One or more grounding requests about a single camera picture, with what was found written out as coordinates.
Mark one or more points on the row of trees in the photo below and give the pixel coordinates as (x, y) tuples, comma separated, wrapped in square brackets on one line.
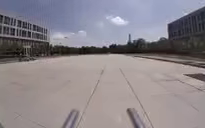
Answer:
[(90, 50)]

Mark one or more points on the slim distant tower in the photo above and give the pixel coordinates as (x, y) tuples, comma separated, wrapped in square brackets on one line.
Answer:
[(129, 38)]

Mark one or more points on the pale concrete slab pavement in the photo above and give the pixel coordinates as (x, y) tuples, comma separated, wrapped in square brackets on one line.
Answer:
[(56, 86)]

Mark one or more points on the robot's own part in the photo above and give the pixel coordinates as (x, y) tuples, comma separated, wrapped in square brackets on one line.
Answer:
[(135, 118), (71, 119)]

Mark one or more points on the low dark kerb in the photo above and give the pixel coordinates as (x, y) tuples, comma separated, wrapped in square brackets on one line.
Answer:
[(190, 62)]

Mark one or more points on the white building with dark windows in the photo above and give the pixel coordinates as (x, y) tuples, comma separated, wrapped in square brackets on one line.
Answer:
[(16, 28)]

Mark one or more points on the dark drain grate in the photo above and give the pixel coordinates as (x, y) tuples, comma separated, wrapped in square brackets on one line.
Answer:
[(200, 77)]

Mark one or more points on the dark grey building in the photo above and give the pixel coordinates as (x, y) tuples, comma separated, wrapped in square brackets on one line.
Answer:
[(196, 23)]

